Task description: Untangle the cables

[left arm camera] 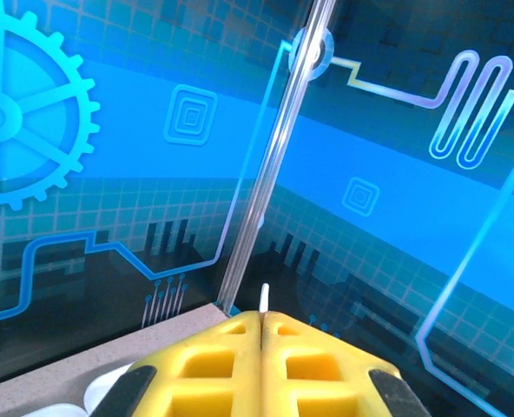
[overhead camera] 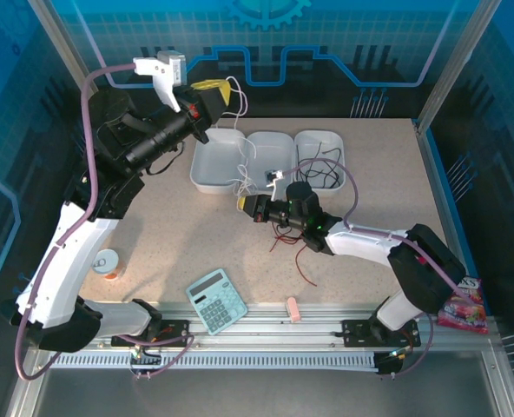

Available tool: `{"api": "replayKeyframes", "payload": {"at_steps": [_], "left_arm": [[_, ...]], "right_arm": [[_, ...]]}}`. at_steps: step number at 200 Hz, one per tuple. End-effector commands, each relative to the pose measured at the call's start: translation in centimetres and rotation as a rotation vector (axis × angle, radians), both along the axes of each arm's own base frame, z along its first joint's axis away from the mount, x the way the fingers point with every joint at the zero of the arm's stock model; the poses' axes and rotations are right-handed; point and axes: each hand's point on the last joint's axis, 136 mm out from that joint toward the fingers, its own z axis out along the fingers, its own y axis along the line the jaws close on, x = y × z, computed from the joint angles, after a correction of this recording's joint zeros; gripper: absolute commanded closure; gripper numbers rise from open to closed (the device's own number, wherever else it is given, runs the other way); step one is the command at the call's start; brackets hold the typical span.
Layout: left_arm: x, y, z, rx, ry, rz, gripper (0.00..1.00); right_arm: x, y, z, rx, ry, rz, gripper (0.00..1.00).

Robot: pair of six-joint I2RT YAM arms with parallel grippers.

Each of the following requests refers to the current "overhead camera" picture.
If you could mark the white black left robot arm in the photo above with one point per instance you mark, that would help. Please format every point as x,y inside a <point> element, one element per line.
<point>66,260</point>

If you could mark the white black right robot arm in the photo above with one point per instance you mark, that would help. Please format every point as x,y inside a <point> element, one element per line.
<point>361,243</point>

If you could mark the white plastic tray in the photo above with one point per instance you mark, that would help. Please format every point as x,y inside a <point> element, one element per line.
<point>270,152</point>
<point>313,139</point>
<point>213,156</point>

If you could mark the teal desk calculator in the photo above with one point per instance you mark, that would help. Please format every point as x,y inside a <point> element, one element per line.
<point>215,304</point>

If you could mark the small pink eraser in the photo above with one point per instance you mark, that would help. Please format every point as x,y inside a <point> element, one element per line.
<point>294,310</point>

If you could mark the white lid orange can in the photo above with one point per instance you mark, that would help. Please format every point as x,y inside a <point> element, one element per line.
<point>105,260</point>

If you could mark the blue table edge strip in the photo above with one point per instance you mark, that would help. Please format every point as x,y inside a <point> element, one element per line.
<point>443,174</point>

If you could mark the grey metal panel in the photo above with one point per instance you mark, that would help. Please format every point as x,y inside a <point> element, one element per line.
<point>261,395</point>

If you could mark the pink purple snack packet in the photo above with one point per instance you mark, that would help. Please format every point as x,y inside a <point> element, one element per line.
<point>465,313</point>

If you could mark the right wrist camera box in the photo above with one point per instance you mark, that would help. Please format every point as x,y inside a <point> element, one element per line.
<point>274,178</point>

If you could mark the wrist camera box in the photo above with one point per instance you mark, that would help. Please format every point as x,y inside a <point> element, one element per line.
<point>161,71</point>
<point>274,178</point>

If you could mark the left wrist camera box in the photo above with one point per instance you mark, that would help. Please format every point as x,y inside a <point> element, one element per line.
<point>161,71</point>

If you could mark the aluminium frame post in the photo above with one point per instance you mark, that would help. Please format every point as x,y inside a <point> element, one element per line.
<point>63,43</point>
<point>456,65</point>

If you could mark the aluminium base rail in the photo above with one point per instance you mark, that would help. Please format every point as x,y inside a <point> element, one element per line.
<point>261,334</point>

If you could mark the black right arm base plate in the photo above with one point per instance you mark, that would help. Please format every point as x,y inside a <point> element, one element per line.
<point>357,332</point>

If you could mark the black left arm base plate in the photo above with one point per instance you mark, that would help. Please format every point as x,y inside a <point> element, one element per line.
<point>174,330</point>

